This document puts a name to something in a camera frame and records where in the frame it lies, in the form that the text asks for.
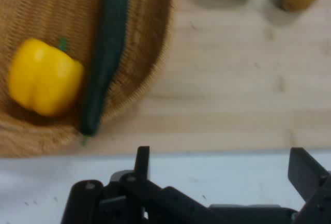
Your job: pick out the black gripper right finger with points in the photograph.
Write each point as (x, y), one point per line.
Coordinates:
(313, 182)

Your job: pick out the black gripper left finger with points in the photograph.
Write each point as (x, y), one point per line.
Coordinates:
(142, 198)

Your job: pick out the dark green cucumber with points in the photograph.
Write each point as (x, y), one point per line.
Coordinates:
(108, 48)

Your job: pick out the yellow bell pepper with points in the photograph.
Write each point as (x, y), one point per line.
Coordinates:
(44, 79)

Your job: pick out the brown wicker basket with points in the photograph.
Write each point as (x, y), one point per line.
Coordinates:
(51, 6)

